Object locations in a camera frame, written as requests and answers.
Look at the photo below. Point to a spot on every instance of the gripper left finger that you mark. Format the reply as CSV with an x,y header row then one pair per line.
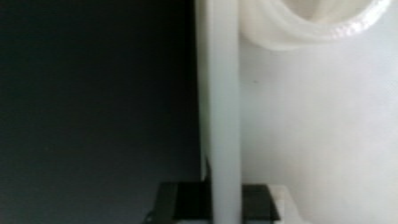
x,y
182,204

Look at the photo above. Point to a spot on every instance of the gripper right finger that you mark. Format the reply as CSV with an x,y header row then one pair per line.
x,y
269,207

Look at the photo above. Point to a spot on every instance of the white square table top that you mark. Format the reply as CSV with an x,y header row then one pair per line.
x,y
298,63

